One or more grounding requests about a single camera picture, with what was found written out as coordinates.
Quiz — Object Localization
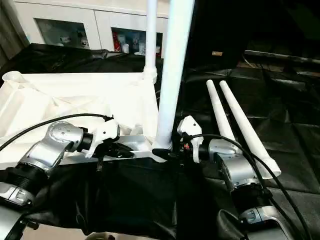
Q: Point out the white plastic table leg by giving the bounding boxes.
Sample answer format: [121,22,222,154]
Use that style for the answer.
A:
[143,0,159,84]
[219,80,283,180]
[206,79,238,143]
[151,0,196,151]

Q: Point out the white plastic table top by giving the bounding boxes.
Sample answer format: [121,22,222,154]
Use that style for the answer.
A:
[0,70,173,171]

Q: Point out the black left robot foot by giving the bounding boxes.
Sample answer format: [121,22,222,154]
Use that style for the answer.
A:
[87,231,114,240]

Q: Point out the black metal rod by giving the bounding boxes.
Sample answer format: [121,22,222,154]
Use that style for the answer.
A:
[244,49,320,66]

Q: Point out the white glass-door cabinet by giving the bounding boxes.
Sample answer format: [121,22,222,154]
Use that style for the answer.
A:
[14,0,171,60]

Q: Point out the grey curtain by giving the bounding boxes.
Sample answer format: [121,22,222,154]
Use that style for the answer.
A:
[0,0,29,69]

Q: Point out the black left wrist camera cable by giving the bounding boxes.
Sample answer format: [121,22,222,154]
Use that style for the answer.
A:
[0,113,115,152]

